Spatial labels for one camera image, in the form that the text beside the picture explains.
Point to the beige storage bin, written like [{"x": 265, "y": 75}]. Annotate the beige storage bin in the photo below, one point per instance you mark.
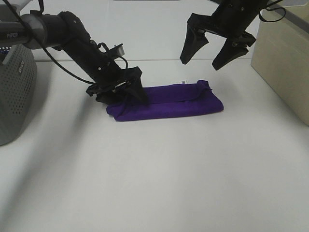
[{"x": 281, "y": 57}]

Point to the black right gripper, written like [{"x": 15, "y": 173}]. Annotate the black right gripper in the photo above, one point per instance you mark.
[{"x": 230, "y": 20}]

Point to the grey perforated laundry basket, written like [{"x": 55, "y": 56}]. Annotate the grey perforated laundry basket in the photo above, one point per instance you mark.
[{"x": 18, "y": 73}]

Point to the purple towel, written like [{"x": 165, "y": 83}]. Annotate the purple towel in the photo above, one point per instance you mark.
[{"x": 177, "y": 100}]

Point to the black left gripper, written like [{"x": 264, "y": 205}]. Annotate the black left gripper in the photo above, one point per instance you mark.
[{"x": 114, "y": 80}]

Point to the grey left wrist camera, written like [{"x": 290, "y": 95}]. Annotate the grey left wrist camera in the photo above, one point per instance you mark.
[{"x": 116, "y": 51}]

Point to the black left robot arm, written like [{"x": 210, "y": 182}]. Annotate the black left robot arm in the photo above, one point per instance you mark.
[{"x": 65, "y": 32}]

